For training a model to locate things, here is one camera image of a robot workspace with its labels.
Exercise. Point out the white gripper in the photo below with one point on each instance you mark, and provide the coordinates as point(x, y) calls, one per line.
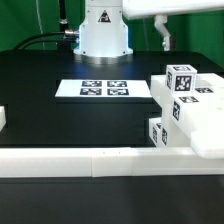
point(135, 9)

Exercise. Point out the tagged white cube nut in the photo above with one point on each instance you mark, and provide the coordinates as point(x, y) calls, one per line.
point(180, 79)

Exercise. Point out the white chair back frame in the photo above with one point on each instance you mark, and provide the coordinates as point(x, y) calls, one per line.
point(200, 114)

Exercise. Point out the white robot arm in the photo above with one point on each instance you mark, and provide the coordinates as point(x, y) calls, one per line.
point(103, 36)

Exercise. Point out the white left fence piece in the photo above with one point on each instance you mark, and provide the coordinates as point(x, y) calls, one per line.
point(2, 117)

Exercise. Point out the white marker base plate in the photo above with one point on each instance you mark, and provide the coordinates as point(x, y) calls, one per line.
point(103, 88)

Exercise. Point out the white front fence rail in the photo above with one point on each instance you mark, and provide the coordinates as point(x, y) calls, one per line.
point(104, 162)

